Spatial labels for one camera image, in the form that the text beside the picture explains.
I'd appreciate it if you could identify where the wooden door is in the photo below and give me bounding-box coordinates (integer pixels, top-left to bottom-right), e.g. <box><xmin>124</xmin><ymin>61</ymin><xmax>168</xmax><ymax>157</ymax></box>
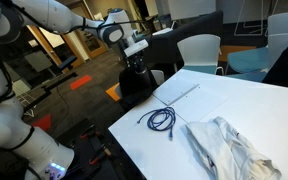
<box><xmin>62</xmin><ymin>0</ymin><xmax>109</xmax><ymax>60</ymax></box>

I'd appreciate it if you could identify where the blue cable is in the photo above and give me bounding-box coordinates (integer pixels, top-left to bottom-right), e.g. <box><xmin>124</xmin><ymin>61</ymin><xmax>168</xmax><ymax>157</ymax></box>
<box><xmin>136</xmin><ymin>106</ymin><xmax>177</xmax><ymax>141</ymax></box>

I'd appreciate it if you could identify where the dark grey sofa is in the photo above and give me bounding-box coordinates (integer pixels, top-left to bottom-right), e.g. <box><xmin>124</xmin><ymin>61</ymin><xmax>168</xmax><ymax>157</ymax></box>
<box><xmin>149</xmin><ymin>9</ymin><xmax>225</xmax><ymax>66</ymax></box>

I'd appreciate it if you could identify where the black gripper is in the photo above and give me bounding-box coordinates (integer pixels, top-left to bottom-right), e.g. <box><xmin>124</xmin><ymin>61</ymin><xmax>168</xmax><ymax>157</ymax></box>
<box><xmin>127</xmin><ymin>53</ymin><xmax>148</xmax><ymax>73</ymax></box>

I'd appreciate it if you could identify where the red handled black clamp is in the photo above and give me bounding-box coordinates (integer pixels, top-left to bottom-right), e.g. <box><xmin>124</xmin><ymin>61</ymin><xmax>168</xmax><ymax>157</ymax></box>
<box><xmin>88</xmin><ymin>146</ymin><xmax>114</xmax><ymax>167</ymax></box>
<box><xmin>79</xmin><ymin>125</ymin><xmax>100</xmax><ymax>141</ymax></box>

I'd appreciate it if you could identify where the white chair teal seat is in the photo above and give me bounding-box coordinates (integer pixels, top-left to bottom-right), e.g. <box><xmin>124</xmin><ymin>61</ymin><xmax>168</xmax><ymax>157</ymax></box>
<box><xmin>149</xmin><ymin>69</ymin><xmax>166</xmax><ymax>86</ymax></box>
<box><xmin>177</xmin><ymin>33</ymin><xmax>225</xmax><ymax>76</ymax></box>
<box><xmin>224</xmin><ymin>68</ymin><xmax>272</xmax><ymax>83</ymax></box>
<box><xmin>226</xmin><ymin>11</ymin><xmax>288</xmax><ymax>75</ymax></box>

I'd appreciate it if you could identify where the white wire frame rack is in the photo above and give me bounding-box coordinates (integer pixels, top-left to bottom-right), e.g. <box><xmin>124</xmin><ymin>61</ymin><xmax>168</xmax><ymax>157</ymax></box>
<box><xmin>233</xmin><ymin>0</ymin><xmax>280</xmax><ymax>37</ymax></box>

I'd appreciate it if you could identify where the black metal stand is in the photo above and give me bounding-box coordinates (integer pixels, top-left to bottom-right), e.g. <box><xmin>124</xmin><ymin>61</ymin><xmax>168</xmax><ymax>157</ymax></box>
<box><xmin>23</xmin><ymin>71</ymin><xmax>79</xmax><ymax>113</ymax></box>

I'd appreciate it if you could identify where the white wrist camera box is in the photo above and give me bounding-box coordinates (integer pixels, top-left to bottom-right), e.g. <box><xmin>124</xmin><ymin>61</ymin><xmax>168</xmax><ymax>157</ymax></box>
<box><xmin>123</xmin><ymin>38</ymin><xmax>150</xmax><ymax>58</ymax></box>

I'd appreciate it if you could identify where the white cloth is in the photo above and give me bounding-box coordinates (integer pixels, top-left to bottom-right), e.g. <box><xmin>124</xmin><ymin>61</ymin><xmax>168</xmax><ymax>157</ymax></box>
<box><xmin>185</xmin><ymin>115</ymin><xmax>283</xmax><ymax>180</ymax></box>

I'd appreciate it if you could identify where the white board panel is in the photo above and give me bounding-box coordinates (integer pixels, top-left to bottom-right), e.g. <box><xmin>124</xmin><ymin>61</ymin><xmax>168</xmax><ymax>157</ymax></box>
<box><xmin>166</xmin><ymin>0</ymin><xmax>218</xmax><ymax>22</ymax></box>

